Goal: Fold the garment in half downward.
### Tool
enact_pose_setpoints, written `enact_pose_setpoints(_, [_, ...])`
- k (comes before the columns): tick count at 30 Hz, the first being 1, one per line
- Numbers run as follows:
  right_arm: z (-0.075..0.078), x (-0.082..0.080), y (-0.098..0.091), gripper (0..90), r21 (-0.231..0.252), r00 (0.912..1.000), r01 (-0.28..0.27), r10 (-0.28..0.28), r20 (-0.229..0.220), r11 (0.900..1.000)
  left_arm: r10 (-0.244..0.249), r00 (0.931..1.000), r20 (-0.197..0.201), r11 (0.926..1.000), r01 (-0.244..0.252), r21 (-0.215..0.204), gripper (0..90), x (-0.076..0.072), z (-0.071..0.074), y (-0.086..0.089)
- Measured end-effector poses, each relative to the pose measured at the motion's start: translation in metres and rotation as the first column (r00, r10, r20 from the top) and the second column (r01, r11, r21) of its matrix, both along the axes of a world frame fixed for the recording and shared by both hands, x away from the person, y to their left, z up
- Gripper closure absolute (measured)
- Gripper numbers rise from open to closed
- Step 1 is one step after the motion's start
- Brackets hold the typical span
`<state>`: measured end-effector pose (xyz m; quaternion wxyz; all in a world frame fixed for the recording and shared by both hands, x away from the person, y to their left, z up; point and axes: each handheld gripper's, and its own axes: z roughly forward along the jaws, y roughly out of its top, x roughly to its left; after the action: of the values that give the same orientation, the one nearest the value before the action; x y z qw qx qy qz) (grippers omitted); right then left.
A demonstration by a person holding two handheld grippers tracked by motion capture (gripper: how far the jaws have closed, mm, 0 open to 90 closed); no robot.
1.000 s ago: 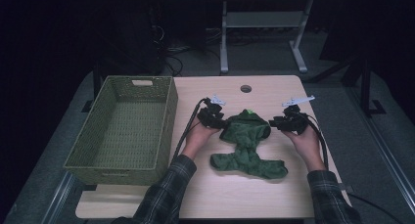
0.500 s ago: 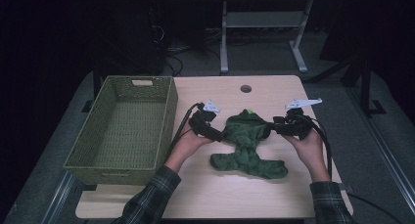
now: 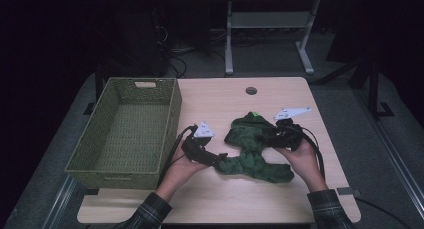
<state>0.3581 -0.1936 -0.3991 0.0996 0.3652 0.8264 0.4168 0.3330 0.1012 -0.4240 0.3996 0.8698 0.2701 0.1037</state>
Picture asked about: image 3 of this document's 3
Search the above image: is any metal floor rail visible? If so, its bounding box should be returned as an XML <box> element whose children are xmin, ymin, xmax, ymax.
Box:
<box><xmin>42</xmin><ymin>174</ymin><xmax>78</xmax><ymax>229</ymax></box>
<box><xmin>353</xmin><ymin>88</ymin><xmax>424</xmax><ymax>221</ymax></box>

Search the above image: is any person's right hand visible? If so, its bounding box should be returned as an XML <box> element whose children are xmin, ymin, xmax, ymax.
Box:
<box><xmin>274</xmin><ymin>139</ymin><xmax>330</xmax><ymax>193</ymax></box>

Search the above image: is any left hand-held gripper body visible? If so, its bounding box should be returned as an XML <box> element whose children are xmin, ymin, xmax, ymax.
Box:
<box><xmin>181</xmin><ymin>121</ymin><xmax>217</xmax><ymax>167</ymax></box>

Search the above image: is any black metal stand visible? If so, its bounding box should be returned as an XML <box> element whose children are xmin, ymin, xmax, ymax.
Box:
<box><xmin>309</xmin><ymin>52</ymin><xmax>396</xmax><ymax>121</ymax></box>

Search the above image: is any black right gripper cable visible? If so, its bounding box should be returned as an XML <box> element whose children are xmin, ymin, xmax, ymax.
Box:
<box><xmin>292</xmin><ymin>124</ymin><xmax>414</xmax><ymax>229</ymax></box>

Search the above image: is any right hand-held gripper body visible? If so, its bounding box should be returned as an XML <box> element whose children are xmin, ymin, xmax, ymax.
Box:
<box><xmin>266</xmin><ymin>106</ymin><xmax>313</xmax><ymax>153</ymax></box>

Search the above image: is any green knitted cloth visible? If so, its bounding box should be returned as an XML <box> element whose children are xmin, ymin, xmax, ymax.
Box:
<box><xmin>214</xmin><ymin>111</ymin><xmax>296</xmax><ymax>185</ymax></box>

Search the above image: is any tangle of floor cables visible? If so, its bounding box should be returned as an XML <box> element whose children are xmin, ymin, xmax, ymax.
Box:
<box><xmin>159</xmin><ymin>24</ymin><xmax>228</xmax><ymax>79</ymax></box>

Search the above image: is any grey tape strip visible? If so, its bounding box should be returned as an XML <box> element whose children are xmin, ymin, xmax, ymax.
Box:
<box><xmin>336</xmin><ymin>186</ymin><xmax>362</xmax><ymax>198</ymax></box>

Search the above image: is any person's left hand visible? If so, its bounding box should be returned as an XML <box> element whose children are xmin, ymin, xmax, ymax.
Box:
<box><xmin>155</xmin><ymin>138</ymin><xmax>210</xmax><ymax>204</ymax></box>

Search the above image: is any green woven basket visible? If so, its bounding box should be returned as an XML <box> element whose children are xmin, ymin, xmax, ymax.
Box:
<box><xmin>64</xmin><ymin>76</ymin><xmax>183</xmax><ymax>191</ymax></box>

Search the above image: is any grey metal frame table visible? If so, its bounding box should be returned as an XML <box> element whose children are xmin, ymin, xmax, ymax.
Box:
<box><xmin>212</xmin><ymin>0</ymin><xmax>368</xmax><ymax>76</ymax></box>

